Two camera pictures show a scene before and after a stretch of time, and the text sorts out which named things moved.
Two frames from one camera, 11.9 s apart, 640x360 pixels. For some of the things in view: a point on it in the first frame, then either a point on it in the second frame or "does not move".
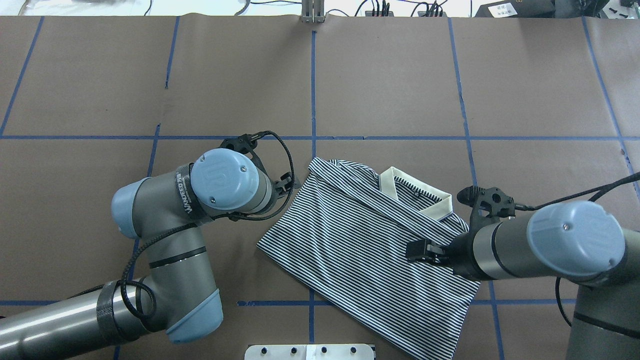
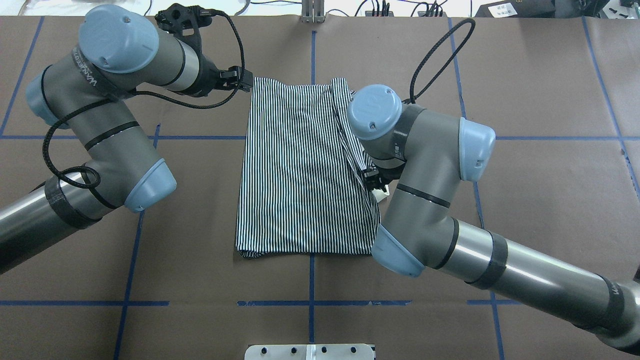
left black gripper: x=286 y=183 to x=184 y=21
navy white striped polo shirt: x=343 y=235 to x=304 y=189
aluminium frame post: x=312 y=11 does not move
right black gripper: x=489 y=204 to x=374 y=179
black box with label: x=518 y=8 does not move
